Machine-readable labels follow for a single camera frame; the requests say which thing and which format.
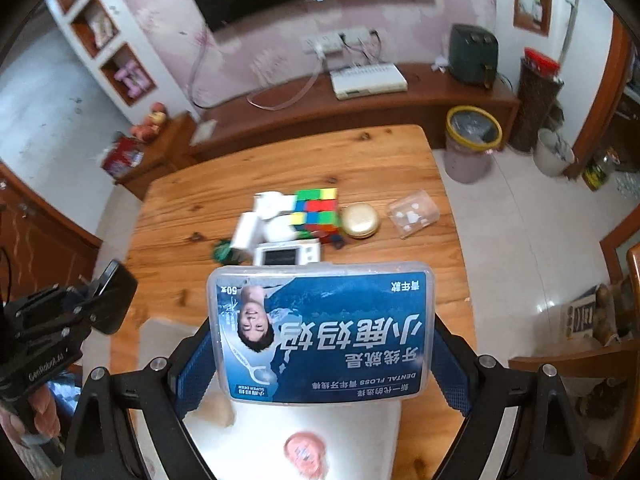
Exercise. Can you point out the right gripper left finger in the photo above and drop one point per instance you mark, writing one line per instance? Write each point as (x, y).
(192, 368)

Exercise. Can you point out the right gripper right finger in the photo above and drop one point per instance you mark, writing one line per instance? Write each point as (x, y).
(454, 368)

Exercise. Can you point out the blue dental floss box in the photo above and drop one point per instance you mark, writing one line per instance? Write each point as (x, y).
(323, 333)

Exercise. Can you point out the green small case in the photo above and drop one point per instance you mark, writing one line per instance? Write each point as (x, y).
(224, 254)

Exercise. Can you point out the white bottle-shaped plastic piece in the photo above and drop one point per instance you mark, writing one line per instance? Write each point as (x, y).
(249, 231)

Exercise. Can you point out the clear plastic box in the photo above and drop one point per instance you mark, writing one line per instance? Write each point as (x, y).
(413, 213)

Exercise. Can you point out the white handheld game console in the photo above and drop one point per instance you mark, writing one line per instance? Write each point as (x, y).
(292, 253)

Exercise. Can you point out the gold round compact case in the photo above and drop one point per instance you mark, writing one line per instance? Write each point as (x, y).
(360, 221)

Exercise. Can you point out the colourful rubik's cube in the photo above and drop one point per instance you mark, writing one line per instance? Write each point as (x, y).
(315, 212)

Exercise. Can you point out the person's hand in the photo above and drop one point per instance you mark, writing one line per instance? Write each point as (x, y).
(45, 419)

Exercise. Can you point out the white storage tray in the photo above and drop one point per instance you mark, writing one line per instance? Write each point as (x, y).
(379, 440)

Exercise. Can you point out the cardboard printed box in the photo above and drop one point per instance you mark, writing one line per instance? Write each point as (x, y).
(578, 315)

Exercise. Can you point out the red gift box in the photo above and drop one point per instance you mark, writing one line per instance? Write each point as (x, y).
(124, 153)

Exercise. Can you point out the small wooden side cabinet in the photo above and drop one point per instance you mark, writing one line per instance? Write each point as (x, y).
(168, 153)

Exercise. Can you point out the peach fruit ornament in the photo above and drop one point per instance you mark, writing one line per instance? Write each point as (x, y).
(152, 125)

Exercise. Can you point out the white bucket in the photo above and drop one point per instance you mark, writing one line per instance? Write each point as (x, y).
(552, 154)

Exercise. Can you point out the yellow-rimmed trash bin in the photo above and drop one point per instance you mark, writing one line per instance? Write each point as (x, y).
(472, 134)

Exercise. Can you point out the yellow oil bottle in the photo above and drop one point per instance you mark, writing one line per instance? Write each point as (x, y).
(600, 168)

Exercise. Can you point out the pink items in niche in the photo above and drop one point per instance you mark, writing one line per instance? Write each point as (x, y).
(134, 78)

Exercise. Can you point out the brown wooden tv cabinet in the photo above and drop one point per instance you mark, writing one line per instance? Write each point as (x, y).
(430, 95)

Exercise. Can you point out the dark woven tall basket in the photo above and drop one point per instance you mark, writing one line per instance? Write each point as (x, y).
(539, 85)

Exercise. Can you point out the white set-top box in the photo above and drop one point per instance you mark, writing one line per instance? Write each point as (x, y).
(369, 80)

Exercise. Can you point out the dark green air fryer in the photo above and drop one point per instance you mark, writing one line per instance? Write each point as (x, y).
(473, 55)

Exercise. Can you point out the white wall power strip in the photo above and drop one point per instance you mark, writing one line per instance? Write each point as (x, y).
(337, 40)

